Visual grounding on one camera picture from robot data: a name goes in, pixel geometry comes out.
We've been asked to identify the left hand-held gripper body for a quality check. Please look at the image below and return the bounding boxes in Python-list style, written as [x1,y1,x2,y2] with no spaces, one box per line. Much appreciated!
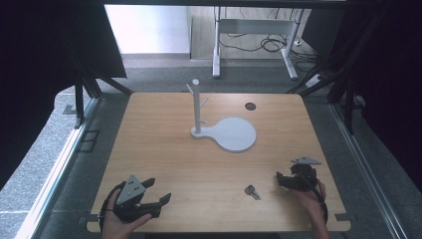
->
[112,174,163,224]

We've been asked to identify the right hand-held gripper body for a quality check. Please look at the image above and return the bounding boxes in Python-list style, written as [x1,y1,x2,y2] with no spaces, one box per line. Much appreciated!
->
[288,156,322,193]

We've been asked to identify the person's right hand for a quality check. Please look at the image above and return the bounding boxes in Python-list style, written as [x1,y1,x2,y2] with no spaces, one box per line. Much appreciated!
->
[293,180,327,218]

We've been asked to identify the person's left hand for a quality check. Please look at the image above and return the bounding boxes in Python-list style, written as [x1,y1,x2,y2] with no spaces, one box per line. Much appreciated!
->
[101,188,153,236]

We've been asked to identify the small silver key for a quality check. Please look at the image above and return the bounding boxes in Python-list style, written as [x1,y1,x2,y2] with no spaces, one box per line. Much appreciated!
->
[244,184,262,201]

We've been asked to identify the white key stand round base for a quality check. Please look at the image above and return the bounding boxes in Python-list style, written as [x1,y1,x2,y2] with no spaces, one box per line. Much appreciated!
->
[185,78,258,153]

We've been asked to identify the white power strip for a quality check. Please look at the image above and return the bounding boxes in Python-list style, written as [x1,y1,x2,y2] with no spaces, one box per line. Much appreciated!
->
[305,74,323,89]

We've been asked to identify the black curtain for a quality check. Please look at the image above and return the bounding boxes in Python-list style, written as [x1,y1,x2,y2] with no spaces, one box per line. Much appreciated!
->
[0,0,127,191]
[301,0,422,194]

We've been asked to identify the aluminium rail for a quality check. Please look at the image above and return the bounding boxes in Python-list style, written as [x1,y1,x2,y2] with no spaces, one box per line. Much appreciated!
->
[329,102,408,239]
[14,98,102,239]

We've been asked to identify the black metal frame strut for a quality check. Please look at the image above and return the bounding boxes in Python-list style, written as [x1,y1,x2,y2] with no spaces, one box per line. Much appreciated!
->
[286,9,382,135]
[73,74,134,129]

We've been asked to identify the black floor cables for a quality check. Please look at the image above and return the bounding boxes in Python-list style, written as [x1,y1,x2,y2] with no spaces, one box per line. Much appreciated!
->
[218,8,320,65]

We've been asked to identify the white wall panel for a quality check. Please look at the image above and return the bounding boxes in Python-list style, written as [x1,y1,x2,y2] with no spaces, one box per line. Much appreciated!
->
[104,4,191,55]

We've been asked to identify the white metal desk frame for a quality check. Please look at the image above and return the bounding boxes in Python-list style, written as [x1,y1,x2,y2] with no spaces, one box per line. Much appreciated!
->
[212,6,305,81]

